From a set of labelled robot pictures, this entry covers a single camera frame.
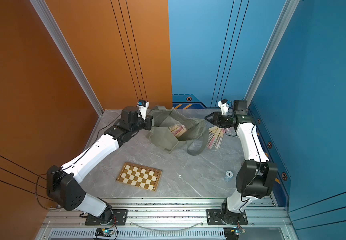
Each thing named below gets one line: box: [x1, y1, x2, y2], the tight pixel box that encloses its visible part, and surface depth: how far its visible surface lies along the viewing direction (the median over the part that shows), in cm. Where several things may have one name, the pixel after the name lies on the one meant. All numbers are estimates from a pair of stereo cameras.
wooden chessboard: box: [115, 161, 163, 193], surface depth 86 cm
